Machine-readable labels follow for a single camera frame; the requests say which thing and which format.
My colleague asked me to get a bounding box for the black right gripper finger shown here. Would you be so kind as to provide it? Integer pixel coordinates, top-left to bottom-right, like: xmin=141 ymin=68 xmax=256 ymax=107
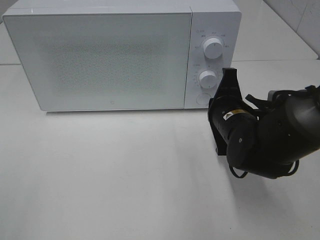
xmin=214 ymin=67 xmax=242 ymax=99

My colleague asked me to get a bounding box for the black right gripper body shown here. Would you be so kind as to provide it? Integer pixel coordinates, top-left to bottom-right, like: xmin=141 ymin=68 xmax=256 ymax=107
xmin=208 ymin=96 xmax=258 ymax=156

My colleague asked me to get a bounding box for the white microwave knob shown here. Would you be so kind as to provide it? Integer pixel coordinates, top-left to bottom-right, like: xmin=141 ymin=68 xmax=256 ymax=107
xmin=198 ymin=70 xmax=218 ymax=89
xmin=203 ymin=36 xmax=224 ymax=59

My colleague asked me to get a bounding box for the round door release button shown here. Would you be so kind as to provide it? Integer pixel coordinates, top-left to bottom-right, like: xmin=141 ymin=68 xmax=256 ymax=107
xmin=196 ymin=93 xmax=212 ymax=106

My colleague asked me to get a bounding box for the white microwave door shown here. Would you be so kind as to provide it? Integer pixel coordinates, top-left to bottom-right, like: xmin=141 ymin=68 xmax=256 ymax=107
xmin=3 ymin=13 xmax=191 ymax=112

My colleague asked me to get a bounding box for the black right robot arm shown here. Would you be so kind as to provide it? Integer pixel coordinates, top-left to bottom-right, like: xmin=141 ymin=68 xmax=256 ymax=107
xmin=207 ymin=68 xmax=320 ymax=179

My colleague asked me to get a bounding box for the white adjacent table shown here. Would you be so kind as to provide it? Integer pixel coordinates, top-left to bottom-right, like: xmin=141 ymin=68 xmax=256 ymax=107
xmin=232 ymin=0 xmax=318 ymax=62

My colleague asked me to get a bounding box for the white microwave oven body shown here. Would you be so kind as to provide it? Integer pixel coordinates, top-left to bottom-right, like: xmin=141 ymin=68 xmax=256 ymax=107
xmin=2 ymin=0 xmax=242 ymax=112

